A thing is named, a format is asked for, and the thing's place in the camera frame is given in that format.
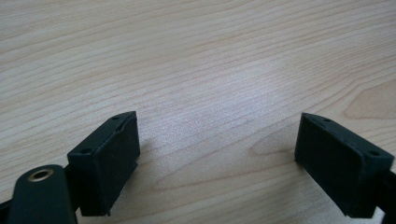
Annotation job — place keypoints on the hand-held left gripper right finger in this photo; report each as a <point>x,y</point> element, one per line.
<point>336,161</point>

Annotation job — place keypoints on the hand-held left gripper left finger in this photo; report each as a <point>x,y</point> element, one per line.
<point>104,165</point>

